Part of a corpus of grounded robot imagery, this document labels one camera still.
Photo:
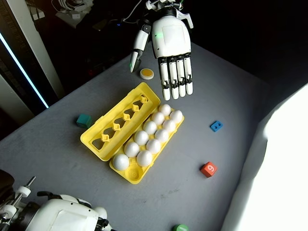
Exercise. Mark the blue block with two holes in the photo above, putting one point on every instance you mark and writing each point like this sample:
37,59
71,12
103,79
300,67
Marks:
216,126

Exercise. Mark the white slanted post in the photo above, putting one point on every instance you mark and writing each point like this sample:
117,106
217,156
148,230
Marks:
41,48

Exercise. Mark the egg half with yellow yolk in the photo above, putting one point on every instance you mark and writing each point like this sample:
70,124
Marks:
147,73

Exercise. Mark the green toy block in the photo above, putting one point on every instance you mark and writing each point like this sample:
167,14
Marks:
180,228

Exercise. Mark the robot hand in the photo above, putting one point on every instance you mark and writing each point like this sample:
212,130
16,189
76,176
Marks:
170,38
65,214

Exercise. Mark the red number block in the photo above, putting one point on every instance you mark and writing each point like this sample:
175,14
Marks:
208,169

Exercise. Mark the cyan light strip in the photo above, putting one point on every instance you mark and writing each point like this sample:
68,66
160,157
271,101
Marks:
24,69

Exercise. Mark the grey table cloth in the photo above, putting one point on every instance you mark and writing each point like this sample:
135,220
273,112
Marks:
72,168

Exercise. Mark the yellow egg carton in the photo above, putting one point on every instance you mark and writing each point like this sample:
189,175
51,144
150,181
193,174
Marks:
144,92

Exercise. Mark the teal toy block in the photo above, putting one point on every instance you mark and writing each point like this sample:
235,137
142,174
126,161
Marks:
83,119

